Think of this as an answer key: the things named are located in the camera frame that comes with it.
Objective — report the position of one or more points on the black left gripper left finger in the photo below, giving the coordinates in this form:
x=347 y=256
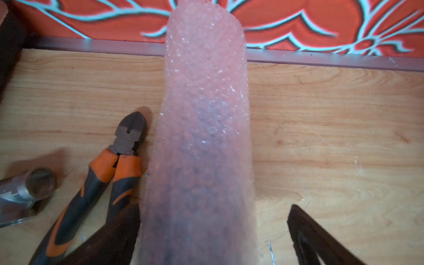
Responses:
x=112 y=244

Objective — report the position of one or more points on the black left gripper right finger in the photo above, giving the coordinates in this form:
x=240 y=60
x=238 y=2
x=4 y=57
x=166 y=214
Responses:
x=313 y=244

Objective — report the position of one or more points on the narrow bubble bundle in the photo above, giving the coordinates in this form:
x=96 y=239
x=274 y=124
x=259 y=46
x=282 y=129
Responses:
x=199 y=203

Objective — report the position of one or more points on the orange black pliers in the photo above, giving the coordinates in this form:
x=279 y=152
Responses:
x=118 y=165

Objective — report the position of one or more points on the metal tee pipe fitting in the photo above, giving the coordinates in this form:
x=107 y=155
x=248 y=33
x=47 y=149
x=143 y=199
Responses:
x=20 y=194

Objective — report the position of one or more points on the orange plastic tool case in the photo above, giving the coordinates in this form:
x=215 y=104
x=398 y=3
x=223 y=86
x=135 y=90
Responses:
x=13 y=36

